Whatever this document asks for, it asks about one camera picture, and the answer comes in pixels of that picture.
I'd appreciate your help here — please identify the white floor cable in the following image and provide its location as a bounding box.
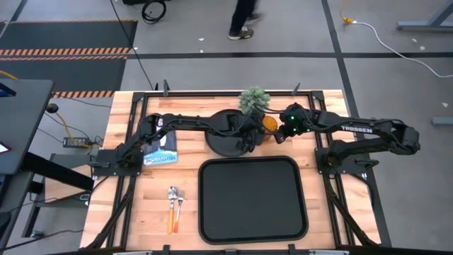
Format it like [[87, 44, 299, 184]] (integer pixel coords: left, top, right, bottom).
[[352, 21, 453, 79]]

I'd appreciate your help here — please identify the yellow extension cable plug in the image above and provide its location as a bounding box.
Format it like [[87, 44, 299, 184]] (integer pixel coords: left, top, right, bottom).
[[339, 0, 355, 25]]

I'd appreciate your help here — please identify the small green artificial plant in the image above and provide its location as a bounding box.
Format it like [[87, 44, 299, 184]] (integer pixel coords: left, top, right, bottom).
[[238, 86, 272, 116]]

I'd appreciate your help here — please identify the blue illustrated book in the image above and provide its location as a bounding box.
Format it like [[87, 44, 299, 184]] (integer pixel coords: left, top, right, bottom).
[[143, 118, 179, 166]]

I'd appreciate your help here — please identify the fork with orange handle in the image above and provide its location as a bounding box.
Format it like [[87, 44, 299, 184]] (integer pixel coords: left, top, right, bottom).
[[172, 191, 185, 234]]

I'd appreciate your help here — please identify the yellow floor cable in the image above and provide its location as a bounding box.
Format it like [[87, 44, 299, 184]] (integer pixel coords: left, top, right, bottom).
[[55, 111, 93, 148]]

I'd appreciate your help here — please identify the black round plate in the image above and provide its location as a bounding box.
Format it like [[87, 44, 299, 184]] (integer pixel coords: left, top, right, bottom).
[[205, 108, 265, 157]]

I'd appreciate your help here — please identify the black desk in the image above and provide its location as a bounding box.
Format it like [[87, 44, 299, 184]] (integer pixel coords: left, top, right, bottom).
[[0, 78, 54, 176]]

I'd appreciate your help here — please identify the black aluminium table frame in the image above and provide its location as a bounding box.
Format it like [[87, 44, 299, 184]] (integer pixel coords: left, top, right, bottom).
[[84, 90, 382, 251]]

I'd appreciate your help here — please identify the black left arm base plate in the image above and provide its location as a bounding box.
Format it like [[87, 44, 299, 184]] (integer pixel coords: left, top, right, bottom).
[[92, 148, 142, 177]]

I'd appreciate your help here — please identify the grey metal foot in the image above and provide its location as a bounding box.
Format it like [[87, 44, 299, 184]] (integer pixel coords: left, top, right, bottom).
[[431, 116, 453, 127]]

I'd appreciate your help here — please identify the spoon with yellow-orange handle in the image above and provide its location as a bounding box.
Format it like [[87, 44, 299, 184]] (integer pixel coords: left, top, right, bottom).
[[167, 186, 178, 234]]

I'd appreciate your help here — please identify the grey metal table leg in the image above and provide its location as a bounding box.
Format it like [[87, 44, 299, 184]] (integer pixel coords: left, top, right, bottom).
[[396, 0, 453, 33]]

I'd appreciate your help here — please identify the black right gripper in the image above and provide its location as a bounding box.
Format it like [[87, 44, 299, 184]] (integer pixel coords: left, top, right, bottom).
[[274, 102, 316, 145]]

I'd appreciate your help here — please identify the black rectangular tray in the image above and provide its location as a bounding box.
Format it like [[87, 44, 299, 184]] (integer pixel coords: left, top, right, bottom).
[[197, 155, 309, 245]]

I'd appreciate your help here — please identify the long black floor cable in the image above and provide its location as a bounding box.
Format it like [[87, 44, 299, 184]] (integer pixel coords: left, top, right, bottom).
[[109, 0, 156, 91]]

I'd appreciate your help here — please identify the coiled black cable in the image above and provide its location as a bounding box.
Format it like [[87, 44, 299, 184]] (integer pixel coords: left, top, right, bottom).
[[141, 0, 167, 25]]

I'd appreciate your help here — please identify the amber ribbed cup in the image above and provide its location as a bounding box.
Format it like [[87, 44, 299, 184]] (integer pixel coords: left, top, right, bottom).
[[261, 115, 279, 141]]

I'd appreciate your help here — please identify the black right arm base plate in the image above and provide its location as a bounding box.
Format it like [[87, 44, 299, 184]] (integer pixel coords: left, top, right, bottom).
[[314, 147, 369, 175]]

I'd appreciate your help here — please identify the black hazard-striped floor mat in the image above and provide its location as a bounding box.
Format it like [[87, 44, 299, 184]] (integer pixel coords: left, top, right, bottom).
[[0, 19, 138, 99]]

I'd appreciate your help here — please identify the person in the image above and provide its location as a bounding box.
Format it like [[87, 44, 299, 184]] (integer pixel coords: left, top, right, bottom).
[[228, 0, 265, 40]]

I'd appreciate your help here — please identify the black power adapter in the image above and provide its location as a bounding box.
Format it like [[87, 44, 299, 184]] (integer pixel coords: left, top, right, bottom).
[[62, 137, 93, 149]]

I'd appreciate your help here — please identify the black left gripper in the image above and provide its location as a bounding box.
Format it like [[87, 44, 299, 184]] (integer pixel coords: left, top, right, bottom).
[[229, 113, 265, 154]]

